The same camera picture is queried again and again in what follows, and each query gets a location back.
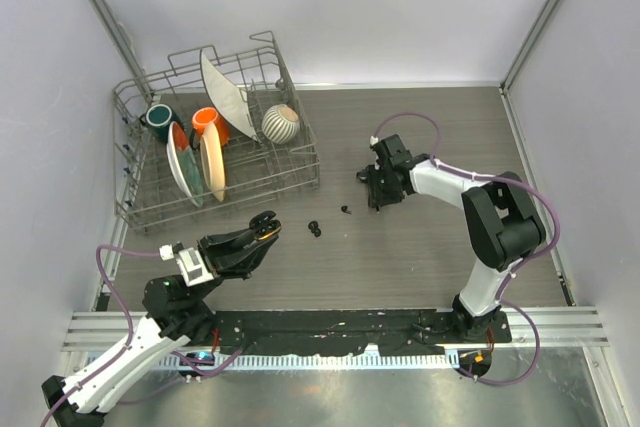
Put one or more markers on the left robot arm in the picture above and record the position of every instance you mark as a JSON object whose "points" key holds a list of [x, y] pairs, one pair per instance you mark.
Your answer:
{"points": [[176, 316]]}

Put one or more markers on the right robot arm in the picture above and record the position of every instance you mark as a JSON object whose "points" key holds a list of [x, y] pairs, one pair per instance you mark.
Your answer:
{"points": [[502, 222]]}

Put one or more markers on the orange mug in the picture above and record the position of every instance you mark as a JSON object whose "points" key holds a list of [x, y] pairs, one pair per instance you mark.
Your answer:
{"points": [[201, 119]]}

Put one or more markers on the black earbud charging case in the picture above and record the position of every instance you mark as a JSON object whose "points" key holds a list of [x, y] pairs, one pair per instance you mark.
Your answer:
{"points": [[265, 225]]}

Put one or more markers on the white slotted cable duct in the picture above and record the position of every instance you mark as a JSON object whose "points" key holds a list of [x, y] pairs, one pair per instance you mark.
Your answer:
{"points": [[370, 359]]}

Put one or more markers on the teal mug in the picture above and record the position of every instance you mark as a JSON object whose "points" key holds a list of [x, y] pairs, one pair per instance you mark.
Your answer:
{"points": [[158, 118]]}

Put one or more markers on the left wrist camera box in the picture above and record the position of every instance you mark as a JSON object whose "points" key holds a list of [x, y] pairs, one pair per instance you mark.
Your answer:
{"points": [[190, 263]]}

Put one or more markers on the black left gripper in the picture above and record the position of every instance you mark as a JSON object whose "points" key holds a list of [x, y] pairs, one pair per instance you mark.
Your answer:
{"points": [[233, 253]]}

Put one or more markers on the grey wire dish rack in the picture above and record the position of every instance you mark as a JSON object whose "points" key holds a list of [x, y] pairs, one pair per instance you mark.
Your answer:
{"points": [[147, 196]]}

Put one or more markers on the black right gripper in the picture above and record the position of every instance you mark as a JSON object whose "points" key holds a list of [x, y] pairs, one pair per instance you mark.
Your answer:
{"points": [[377, 197]]}

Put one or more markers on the beige plate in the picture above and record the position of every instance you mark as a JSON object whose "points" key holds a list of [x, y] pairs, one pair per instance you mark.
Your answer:
{"points": [[213, 163]]}

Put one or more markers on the striped grey white bowl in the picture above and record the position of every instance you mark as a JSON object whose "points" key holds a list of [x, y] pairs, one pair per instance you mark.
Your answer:
{"points": [[280, 124]]}

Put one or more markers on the white square plate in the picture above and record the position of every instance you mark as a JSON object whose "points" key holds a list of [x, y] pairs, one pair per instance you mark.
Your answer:
{"points": [[227, 98]]}

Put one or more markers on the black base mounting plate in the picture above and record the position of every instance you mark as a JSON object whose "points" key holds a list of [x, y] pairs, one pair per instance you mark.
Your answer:
{"points": [[338, 333]]}

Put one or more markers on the red teal floral plate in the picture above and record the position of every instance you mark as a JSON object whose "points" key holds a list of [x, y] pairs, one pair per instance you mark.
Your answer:
{"points": [[183, 165]]}

